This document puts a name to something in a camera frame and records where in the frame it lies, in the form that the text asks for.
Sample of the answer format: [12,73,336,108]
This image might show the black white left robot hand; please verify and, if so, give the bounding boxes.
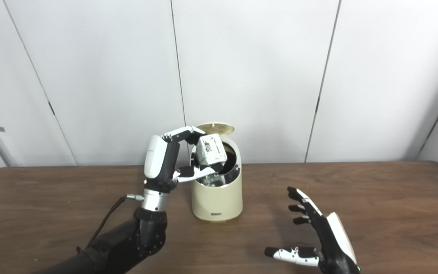
[144,126,229,193]

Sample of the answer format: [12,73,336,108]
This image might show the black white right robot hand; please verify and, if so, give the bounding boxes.
[264,186,361,274]

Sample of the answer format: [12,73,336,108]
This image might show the small green white milk carton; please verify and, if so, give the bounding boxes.
[195,133,228,167]

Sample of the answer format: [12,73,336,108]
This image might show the cream round bin lid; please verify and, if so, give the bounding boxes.
[196,122,235,136]

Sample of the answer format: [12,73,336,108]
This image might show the cream-colored round bin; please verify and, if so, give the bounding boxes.
[191,136,243,223]

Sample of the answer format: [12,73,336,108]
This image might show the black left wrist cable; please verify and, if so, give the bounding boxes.
[76,194,144,253]

